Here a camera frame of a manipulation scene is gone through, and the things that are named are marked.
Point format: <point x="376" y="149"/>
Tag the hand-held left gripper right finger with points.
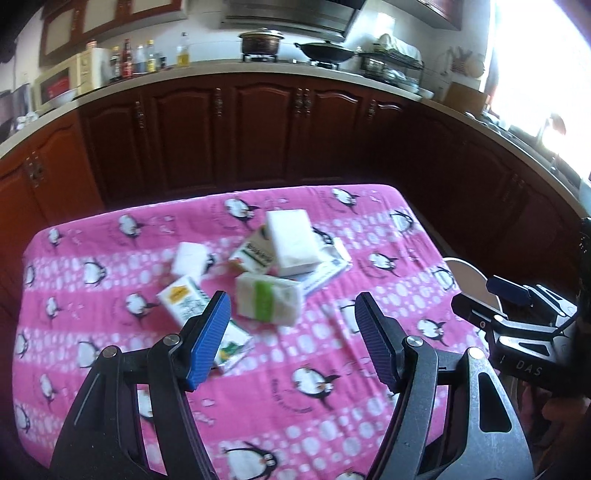
<point x="376" y="337"/>

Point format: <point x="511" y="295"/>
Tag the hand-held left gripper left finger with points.
<point x="207" y="337"/>

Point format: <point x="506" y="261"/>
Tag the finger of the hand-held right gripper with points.
<point x="471" y="307"/>
<point x="508" y="288"/>

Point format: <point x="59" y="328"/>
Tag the white carton with fruit print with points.
<point x="233" y="348"/>

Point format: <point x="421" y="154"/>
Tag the white round bin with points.
<point x="466" y="277"/>

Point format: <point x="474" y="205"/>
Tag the yellow label white carton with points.
<point x="182" y="297"/>

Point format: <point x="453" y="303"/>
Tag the green striped tissue packet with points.
<point x="268" y="300"/>

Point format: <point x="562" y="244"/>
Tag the small white tissue packet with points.
<point x="189" y="258"/>

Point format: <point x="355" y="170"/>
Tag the white blue wrapper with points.
<point x="328" y="270"/>

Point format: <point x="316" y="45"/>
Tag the green label white carton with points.
<point x="251" y="254"/>

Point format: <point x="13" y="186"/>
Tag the large white tissue packet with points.
<point x="295" y="244"/>

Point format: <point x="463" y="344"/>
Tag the pink penguin print blanket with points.
<point x="295" y="198"/>

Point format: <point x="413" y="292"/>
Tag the wooden cutting board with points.
<point x="466" y="99"/>

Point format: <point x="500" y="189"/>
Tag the brown wooden base cabinets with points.
<point x="258" y="134"/>

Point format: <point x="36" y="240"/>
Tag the white bowl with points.
<point x="62" y="98"/>
<point x="425" y="93"/>

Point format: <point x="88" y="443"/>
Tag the round woven mat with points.
<point x="475" y="67"/>

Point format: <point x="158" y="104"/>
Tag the bright window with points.
<point x="535" y="60"/>

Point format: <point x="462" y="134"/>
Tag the chopstick holder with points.
<point x="458" y="62"/>

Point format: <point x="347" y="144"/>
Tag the white cloth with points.
<point x="397" y="46"/>

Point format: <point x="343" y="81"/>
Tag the small dark jar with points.
<point x="161" y="62"/>

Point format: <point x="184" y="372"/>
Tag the white cap dark bottle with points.
<point x="141" y="62"/>

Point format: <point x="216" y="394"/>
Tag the yellow cap bottle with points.
<point x="151" y="57"/>

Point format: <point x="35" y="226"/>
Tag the yellow oil bottle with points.
<point x="183" y="53"/>

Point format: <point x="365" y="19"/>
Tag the gas stove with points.
<point x="286" y="62"/>

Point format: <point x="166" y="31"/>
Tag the dark sauce bottle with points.
<point x="116" y="64"/>

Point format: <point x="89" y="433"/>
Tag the red label sauce bottle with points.
<point x="128" y="60"/>

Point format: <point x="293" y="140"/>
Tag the black wok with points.
<point x="325" y="51"/>

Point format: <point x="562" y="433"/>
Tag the cream microwave oven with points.
<point x="92" y="69"/>

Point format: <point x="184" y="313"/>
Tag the steel cooking pot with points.
<point x="261" y="46"/>

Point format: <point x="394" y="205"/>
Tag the dark countertop appliance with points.
<point x="14" y="110"/>

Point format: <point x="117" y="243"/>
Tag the black steel range hood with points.
<point x="286" y="18"/>

